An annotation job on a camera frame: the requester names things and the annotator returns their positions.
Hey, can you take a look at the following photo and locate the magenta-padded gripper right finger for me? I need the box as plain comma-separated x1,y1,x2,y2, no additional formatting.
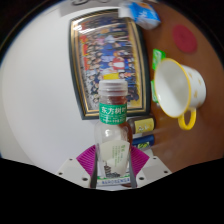
128,144,173,188

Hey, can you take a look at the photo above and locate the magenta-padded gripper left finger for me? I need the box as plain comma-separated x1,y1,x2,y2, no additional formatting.
54,143,99,188

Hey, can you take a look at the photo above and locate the clear bottle green label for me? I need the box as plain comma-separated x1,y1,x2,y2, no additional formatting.
93,79,134,181

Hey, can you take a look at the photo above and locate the dark blue pump bottle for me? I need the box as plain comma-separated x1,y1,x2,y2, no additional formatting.
131,133,156,149

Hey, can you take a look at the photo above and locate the brown pump bottle yellow label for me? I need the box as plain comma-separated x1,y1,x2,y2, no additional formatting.
126,116,156,135

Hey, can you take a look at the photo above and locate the framed group photo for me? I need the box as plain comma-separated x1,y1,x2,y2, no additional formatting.
68,8,152,120

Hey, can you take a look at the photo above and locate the red round coaster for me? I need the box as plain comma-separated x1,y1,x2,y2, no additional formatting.
171,23,198,54

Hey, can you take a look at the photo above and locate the blue tissue pack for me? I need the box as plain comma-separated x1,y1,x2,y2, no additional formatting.
118,0,162,30

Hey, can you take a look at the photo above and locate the white printed paper bag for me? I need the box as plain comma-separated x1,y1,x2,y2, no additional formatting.
59,0,123,17

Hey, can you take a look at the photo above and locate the white mug yellow handle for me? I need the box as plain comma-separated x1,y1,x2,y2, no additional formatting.
153,57,207,131

